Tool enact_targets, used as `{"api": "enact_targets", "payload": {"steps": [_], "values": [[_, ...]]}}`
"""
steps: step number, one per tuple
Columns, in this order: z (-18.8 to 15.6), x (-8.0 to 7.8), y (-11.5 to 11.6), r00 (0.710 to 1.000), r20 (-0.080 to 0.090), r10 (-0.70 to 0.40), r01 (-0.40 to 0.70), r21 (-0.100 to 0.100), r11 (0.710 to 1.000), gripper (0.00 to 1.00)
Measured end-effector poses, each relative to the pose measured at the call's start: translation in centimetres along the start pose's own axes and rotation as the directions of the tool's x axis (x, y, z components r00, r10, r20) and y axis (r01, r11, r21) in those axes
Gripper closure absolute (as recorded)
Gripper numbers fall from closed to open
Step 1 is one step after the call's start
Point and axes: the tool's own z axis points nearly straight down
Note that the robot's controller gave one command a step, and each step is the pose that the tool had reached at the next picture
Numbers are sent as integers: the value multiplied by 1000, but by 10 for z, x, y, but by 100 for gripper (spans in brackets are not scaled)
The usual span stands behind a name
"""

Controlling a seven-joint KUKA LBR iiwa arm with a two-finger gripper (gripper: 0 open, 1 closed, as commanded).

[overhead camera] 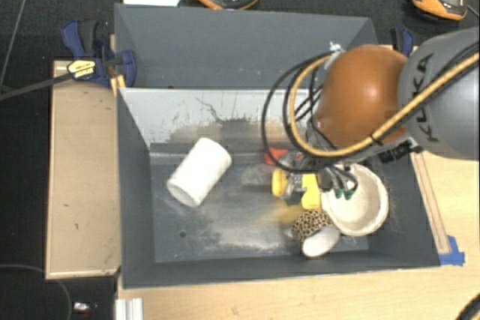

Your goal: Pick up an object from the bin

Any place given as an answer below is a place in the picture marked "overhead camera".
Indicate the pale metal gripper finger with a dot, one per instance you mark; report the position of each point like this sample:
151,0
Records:
295,188
290,162

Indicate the red plastic object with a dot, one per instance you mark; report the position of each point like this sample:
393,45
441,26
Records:
275,154

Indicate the yellow plastic toy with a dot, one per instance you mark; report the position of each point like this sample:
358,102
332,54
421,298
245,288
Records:
311,195

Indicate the white bowl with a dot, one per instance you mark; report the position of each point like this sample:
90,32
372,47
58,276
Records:
365,206

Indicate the white plastic cup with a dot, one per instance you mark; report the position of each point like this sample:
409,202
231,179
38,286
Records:
200,171

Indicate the grey metal bin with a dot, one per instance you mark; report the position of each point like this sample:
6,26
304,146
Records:
225,48

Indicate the pale wood board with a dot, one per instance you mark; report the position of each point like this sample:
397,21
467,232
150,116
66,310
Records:
84,168

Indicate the black cylinder on white bracket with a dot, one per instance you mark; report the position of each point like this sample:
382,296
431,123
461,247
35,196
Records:
395,153

